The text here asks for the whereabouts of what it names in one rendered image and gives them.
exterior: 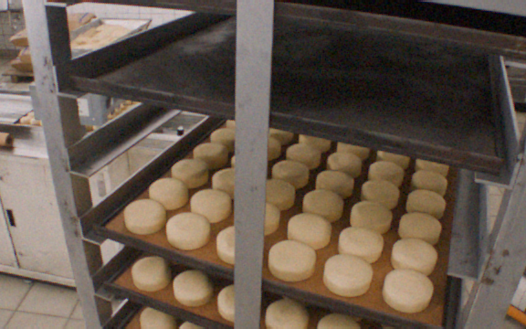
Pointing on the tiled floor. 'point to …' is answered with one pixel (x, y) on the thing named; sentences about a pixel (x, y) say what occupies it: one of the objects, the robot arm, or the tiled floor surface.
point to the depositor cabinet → (26, 210)
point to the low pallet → (17, 74)
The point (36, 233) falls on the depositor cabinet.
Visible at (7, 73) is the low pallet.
